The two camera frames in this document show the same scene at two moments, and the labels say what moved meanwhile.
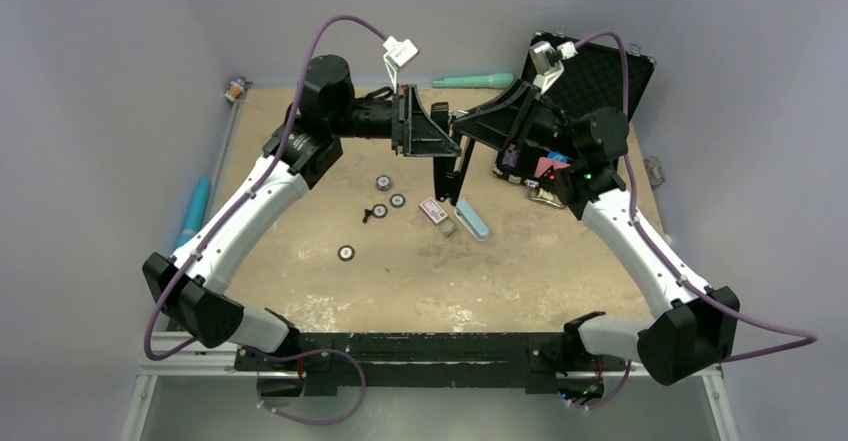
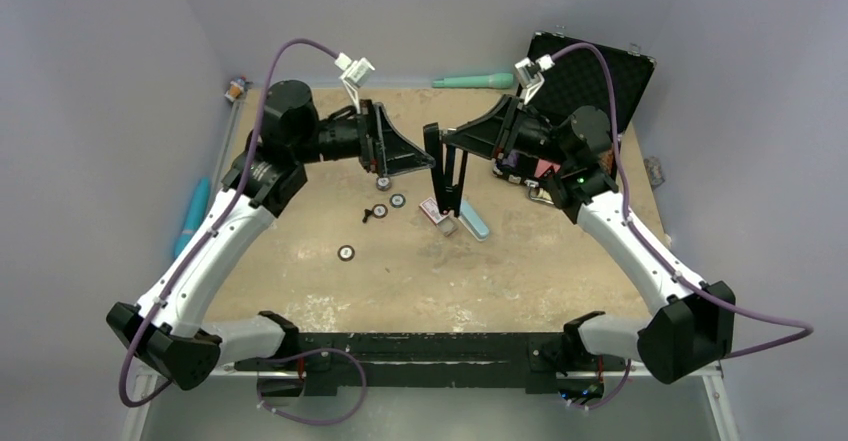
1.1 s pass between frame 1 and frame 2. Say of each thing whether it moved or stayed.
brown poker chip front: stayed
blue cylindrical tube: stayed
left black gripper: moved
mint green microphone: stayed
